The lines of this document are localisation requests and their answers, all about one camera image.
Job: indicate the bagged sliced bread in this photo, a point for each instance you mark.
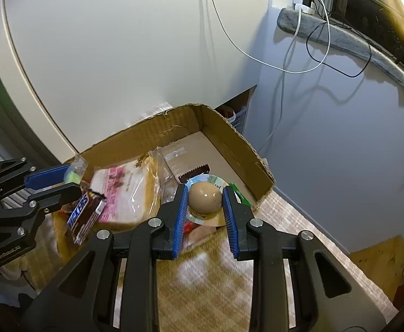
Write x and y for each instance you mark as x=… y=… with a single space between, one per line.
x=129 y=193

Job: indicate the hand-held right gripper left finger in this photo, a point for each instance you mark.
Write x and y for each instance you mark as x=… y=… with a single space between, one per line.
x=180 y=221

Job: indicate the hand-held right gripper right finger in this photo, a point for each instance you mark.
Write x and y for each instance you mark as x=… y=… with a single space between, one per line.
x=230 y=221

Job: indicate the brown chocolate bar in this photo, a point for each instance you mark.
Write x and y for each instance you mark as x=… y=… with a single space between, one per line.
x=195 y=173
x=84 y=216

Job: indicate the white power strip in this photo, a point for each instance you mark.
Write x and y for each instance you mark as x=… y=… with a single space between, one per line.
x=305 y=7

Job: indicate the beige cloth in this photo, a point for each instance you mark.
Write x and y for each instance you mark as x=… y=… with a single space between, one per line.
x=11 y=269

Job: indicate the checked blanket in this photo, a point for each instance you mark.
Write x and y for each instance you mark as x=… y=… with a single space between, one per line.
x=205 y=283

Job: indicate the clear packet green snack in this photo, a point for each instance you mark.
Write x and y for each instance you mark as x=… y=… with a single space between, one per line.
x=73 y=174

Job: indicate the packaged brown egg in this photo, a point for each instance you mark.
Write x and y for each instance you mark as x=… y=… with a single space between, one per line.
x=204 y=199

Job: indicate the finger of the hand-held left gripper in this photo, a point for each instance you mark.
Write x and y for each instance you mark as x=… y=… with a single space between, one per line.
x=56 y=197
x=46 y=176

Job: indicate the white plastic basket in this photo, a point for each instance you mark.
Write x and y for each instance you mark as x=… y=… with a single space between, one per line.
x=238 y=117

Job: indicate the brown cardboard box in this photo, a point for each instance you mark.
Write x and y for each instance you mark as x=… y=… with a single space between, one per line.
x=222 y=138

